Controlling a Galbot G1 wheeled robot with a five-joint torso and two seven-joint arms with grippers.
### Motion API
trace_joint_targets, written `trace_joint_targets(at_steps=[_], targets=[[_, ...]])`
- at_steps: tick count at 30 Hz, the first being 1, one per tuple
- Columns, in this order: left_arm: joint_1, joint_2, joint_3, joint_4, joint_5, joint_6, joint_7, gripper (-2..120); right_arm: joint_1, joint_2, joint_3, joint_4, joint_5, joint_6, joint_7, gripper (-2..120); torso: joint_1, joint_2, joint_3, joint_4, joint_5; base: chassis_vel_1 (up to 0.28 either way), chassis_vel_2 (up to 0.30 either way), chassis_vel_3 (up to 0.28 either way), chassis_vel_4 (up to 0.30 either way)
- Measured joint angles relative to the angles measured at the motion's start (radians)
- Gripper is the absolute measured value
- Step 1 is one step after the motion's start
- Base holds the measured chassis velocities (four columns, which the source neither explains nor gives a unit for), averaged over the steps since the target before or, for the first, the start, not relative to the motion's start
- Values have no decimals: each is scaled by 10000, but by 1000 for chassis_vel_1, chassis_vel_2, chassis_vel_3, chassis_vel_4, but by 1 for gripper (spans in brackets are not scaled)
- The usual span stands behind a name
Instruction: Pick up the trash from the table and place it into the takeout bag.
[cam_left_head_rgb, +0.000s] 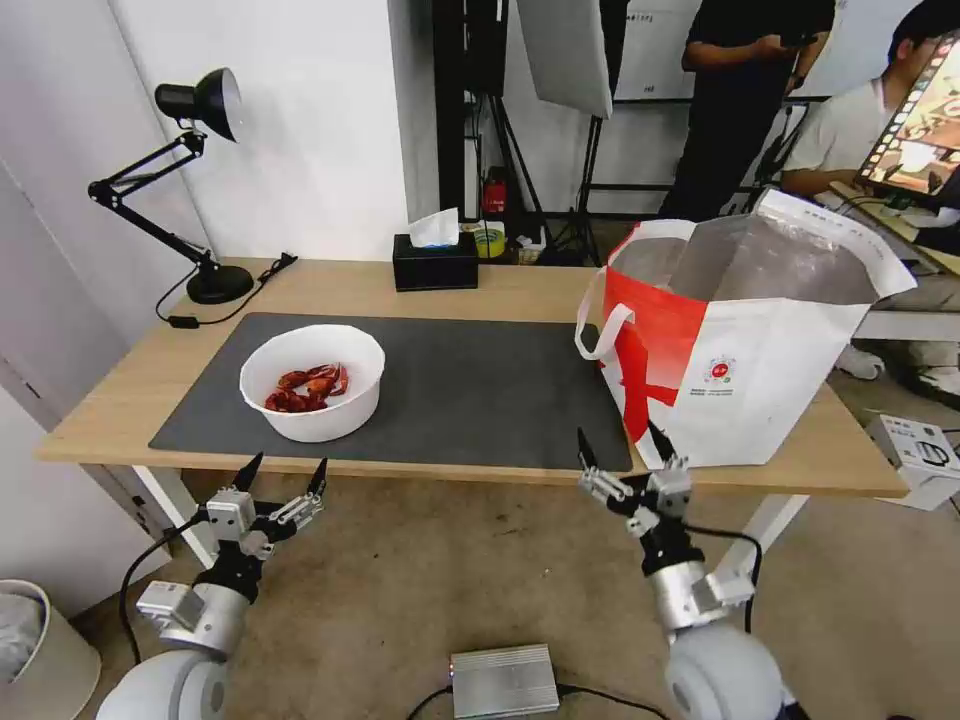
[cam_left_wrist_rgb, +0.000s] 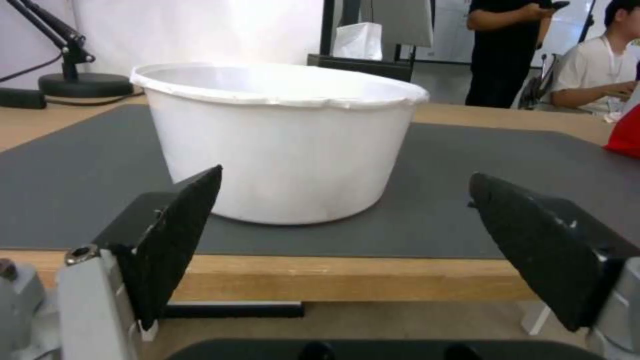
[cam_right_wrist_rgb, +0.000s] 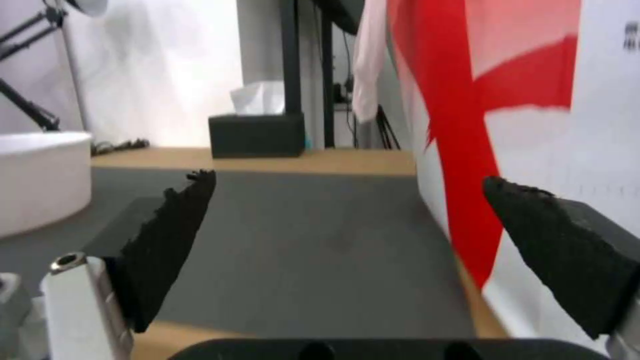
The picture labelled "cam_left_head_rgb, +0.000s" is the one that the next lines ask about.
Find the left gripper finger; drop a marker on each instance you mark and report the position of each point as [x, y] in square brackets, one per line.
[247, 474]
[315, 487]

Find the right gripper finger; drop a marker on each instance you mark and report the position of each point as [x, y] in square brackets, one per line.
[604, 486]
[664, 447]

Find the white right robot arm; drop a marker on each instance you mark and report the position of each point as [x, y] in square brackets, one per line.
[712, 675]

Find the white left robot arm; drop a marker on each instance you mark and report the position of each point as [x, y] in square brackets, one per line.
[187, 679]

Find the white and red takeout bag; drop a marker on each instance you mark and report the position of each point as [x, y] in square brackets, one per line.
[757, 375]

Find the white trash bin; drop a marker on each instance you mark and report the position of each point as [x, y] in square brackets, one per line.
[45, 660]

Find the white plastic bowl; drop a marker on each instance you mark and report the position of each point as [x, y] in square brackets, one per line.
[330, 424]

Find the white table leg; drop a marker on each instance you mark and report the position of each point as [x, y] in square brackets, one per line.
[757, 529]
[172, 517]

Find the red crayfish shells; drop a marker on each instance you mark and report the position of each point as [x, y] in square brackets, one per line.
[304, 390]

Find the black desk mat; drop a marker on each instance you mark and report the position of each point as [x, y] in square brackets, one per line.
[465, 390]

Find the black desk lamp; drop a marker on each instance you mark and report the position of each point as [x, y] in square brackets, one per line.
[219, 283]

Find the silver metal power box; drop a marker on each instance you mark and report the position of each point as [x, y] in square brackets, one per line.
[504, 679]

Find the black tissue box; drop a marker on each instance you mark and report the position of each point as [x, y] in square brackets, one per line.
[435, 266]

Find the white cardboard box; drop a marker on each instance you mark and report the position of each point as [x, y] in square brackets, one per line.
[919, 465]

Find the black light stand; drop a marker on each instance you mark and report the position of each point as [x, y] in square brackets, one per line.
[589, 195]

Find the yellow tape roll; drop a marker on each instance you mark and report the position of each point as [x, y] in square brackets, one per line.
[490, 240]

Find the white tissue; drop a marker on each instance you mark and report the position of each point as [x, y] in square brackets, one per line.
[435, 227]

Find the small red fire extinguisher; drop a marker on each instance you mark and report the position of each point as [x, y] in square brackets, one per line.
[494, 196]

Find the wooden side desk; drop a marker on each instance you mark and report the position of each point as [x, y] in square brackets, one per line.
[885, 217]

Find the standing person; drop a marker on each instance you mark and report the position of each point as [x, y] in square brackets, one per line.
[720, 120]

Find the seated person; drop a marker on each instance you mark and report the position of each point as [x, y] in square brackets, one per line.
[832, 142]

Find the black metal rack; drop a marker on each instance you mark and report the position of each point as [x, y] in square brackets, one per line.
[469, 90]

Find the white photo softbox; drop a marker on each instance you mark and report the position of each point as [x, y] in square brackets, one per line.
[562, 52]

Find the computer monitor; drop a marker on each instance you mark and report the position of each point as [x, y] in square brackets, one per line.
[919, 120]

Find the black phone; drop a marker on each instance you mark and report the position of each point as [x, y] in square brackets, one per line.
[796, 39]

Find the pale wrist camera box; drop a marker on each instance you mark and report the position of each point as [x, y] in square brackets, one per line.
[229, 514]
[672, 491]

